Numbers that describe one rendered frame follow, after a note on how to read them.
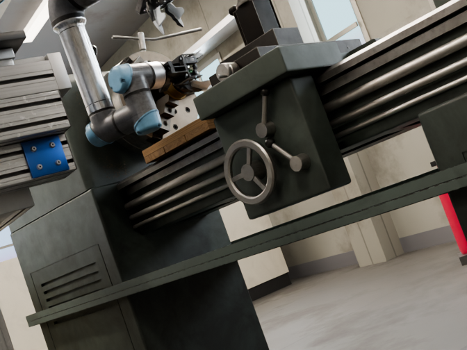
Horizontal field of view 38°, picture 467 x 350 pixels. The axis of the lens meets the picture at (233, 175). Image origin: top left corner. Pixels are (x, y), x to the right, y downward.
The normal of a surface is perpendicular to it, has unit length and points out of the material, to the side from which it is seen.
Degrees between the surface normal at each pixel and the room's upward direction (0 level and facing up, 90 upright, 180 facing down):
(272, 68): 90
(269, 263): 90
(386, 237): 90
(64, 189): 90
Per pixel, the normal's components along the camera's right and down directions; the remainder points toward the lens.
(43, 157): 0.53, -0.26
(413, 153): -0.78, 0.23
